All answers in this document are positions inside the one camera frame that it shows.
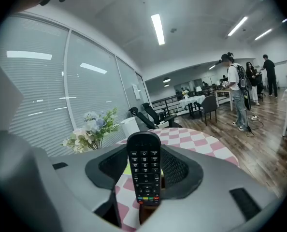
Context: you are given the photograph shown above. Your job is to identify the white wall box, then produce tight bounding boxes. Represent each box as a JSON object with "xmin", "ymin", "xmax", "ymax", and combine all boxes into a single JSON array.
[{"xmin": 131, "ymin": 84, "xmax": 142, "ymax": 100}]

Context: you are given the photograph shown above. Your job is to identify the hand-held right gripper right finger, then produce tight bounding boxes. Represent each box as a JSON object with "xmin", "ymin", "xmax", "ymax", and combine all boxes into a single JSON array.
[{"xmin": 136, "ymin": 144, "xmax": 283, "ymax": 232}]

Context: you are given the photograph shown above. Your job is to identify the grey dining chair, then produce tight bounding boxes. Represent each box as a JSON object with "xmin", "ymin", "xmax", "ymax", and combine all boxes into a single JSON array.
[{"xmin": 198, "ymin": 94, "xmax": 219, "ymax": 127}]

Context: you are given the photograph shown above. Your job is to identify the pink checkered tablecloth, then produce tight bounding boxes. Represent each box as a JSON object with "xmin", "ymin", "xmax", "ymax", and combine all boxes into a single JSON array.
[{"xmin": 114, "ymin": 127, "xmax": 240, "ymax": 230}]

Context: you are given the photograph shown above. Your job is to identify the black remote control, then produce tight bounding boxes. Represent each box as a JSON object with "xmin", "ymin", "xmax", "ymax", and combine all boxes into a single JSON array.
[{"xmin": 126, "ymin": 131, "xmax": 162, "ymax": 206}]

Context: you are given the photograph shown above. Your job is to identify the glass panel with blinds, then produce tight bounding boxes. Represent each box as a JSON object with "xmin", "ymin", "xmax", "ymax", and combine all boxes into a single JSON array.
[
  {"xmin": 0, "ymin": 15, "xmax": 70, "ymax": 157},
  {"xmin": 66, "ymin": 31, "xmax": 130, "ymax": 150},
  {"xmin": 115, "ymin": 56, "xmax": 144, "ymax": 121}
]

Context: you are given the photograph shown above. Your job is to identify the white cylindrical bin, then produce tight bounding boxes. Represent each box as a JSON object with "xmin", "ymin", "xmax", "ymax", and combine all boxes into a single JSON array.
[{"xmin": 120, "ymin": 116, "xmax": 141, "ymax": 140}]

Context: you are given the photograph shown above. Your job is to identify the black office chair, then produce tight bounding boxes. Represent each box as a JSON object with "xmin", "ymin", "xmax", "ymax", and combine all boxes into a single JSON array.
[
  {"xmin": 142, "ymin": 102, "xmax": 183, "ymax": 129},
  {"xmin": 129, "ymin": 106, "xmax": 159, "ymax": 131}
]

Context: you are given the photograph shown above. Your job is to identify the white and blue flower bouquet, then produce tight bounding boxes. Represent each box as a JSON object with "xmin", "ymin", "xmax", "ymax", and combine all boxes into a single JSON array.
[{"xmin": 60, "ymin": 107, "xmax": 121, "ymax": 154}]

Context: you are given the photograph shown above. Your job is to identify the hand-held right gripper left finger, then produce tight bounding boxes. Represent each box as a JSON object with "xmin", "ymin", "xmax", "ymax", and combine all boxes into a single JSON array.
[{"xmin": 32, "ymin": 144, "xmax": 129, "ymax": 229}]

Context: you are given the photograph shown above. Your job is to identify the table with white tablecloth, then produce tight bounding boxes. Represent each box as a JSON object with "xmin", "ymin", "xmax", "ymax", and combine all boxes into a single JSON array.
[{"xmin": 178, "ymin": 95, "xmax": 206, "ymax": 117}]

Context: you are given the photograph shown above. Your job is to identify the white power strip with cable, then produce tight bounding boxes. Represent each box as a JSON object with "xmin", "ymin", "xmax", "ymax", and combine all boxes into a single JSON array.
[{"xmin": 245, "ymin": 115, "xmax": 264, "ymax": 138}]

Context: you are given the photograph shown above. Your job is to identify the black metal railing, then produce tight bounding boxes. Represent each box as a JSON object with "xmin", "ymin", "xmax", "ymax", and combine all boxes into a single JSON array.
[{"xmin": 151, "ymin": 94, "xmax": 183, "ymax": 116}]

